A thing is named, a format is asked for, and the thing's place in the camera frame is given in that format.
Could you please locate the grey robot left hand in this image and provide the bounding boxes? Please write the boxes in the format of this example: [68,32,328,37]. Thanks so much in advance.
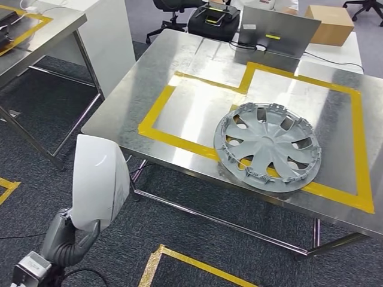
[40,207,102,269]

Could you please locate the steel workbench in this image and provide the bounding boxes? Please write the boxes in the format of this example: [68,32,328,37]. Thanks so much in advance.
[80,28,383,261]

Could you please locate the grey floor socket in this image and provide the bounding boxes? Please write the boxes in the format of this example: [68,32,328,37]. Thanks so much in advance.
[0,109,22,124]

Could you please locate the small yellow tape rectangle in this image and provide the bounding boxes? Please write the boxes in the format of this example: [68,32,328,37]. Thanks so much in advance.
[137,71,249,164]

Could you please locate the steel table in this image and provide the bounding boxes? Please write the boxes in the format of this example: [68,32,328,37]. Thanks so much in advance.
[0,0,106,172]

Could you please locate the black device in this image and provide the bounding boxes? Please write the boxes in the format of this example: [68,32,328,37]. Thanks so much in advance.
[0,10,21,51]

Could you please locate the black office chair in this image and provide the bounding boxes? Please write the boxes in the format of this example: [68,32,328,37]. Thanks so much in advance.
[145,0,208,45]

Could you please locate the grey car hubcap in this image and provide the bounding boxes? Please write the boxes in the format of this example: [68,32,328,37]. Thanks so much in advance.
[213,102,323,194]

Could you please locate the black equipment case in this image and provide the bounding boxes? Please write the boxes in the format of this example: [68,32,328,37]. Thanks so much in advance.
[187,2,242,43]

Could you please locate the large yellow tape rectangle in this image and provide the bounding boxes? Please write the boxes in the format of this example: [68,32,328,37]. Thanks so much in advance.
[229,60,375,215]

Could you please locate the brown cardboard box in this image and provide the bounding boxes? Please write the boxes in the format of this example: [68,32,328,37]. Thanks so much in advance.
[304,4,356,47]

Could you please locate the black chair base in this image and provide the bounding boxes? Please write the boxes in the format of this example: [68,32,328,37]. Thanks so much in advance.
[342,0,383,28]

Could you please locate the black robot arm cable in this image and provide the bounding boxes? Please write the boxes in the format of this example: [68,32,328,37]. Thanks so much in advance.
[61,267,110,287]

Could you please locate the white charger with cable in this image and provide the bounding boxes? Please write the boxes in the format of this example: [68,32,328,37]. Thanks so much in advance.
[19,0,40,13]

